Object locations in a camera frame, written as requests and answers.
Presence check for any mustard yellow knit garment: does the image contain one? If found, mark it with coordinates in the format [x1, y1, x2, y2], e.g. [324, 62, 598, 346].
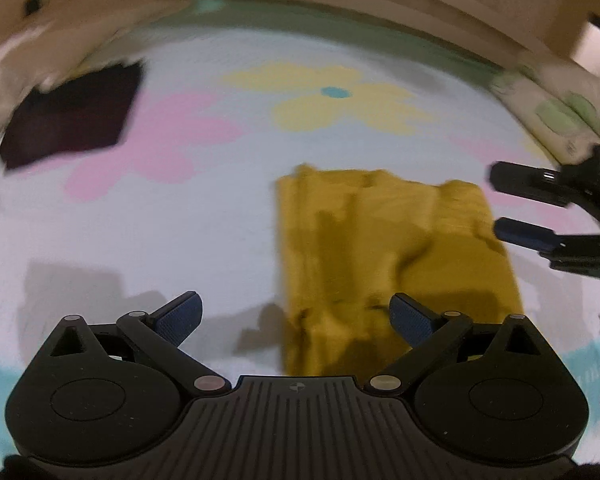
[276, 166, 522, 382]

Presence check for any cream floral folded quilt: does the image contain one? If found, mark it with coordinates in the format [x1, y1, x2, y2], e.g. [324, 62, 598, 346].
[490, 56, 600, 165]

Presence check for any dark folded garment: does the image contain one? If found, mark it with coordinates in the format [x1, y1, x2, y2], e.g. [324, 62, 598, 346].
[0, 63, 144, 171]

